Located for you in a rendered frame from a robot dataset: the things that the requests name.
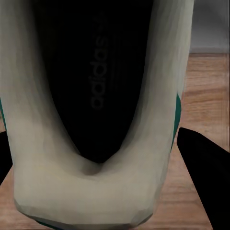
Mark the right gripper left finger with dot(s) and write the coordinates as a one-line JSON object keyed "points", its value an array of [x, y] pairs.
{"points": [[5, 156]]}

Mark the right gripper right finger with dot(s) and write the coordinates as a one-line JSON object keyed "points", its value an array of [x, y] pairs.
{"points": [[209, 168]]}

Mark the gym shoe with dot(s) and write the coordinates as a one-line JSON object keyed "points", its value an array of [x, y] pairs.
{"points": [[90, 95]]}

